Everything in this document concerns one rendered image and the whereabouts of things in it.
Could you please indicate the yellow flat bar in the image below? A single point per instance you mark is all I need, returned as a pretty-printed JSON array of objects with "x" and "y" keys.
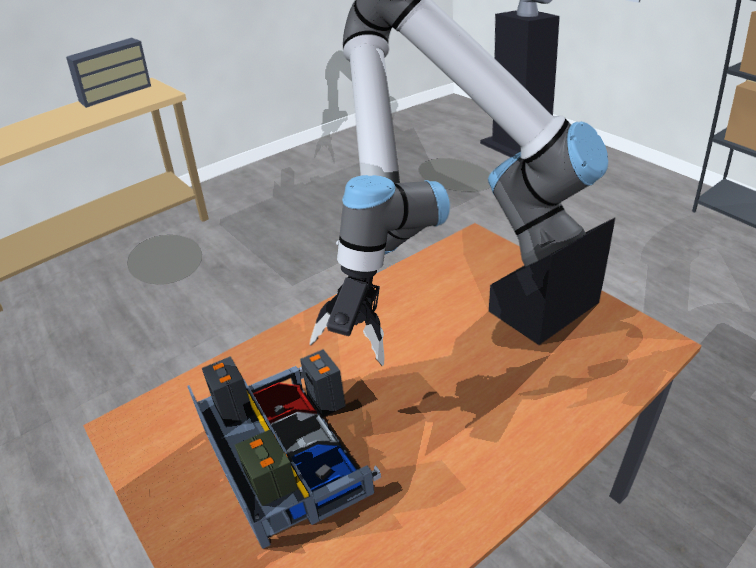
[{"x": 265, "y": 427}]

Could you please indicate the red bin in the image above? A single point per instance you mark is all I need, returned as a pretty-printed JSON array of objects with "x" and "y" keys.
[{"x": 286, "y": 395}]

